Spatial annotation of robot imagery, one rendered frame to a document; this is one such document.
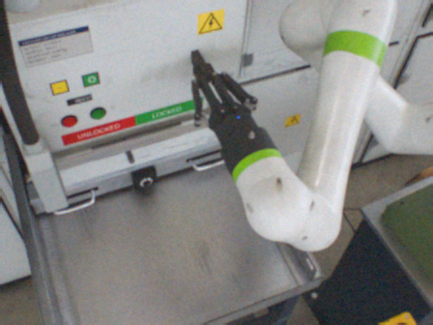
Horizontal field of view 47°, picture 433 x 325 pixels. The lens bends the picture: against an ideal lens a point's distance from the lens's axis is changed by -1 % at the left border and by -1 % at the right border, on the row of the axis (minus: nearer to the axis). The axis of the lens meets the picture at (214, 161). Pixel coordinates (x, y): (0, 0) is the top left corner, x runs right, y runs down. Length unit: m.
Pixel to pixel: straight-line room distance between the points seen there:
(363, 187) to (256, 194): 1.68
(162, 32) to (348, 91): 0.36
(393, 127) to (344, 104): 0.40
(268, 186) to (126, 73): 0.39
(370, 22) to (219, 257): 0.61
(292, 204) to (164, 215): 0.54
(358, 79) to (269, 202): 0.31
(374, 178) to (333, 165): 1.58
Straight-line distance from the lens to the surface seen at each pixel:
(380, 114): 1.29
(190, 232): 1.22
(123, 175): 1.24
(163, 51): 1.01
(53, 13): 0.90
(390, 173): 2.53
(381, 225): 1.44
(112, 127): 1.11
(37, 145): 0.96
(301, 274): 1.20
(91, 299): 1.18
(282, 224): 0.78
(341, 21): 1.00
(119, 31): 0.94
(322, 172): 0.90
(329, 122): 0.93
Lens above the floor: 1.93
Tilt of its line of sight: 54 degrees down
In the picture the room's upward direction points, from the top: 4 degrees clockwise
